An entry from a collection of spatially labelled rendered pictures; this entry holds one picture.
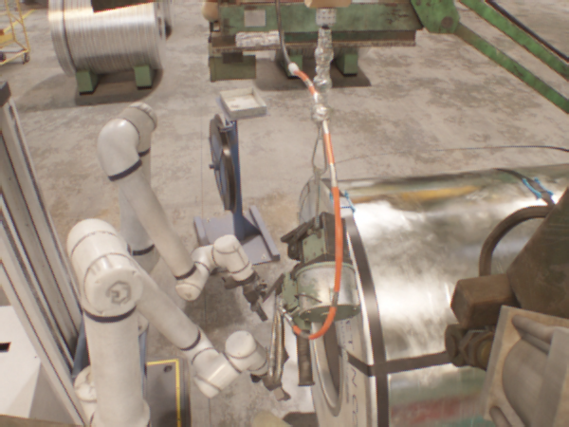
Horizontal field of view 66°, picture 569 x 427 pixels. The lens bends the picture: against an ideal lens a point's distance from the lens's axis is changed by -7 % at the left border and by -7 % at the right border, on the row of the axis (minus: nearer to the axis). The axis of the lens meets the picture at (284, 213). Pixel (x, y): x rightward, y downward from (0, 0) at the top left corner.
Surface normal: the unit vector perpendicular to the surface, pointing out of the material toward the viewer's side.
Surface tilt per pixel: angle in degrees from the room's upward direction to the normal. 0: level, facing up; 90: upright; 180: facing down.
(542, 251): 89
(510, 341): 49
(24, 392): 0
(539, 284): 89
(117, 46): 101
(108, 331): 86
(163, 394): 0
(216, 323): 0
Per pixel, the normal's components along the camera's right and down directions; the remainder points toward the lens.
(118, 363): 0.45, 0.51
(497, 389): -0.25, -0.11
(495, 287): 0.00, -0.81
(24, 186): 0.18, 0.58
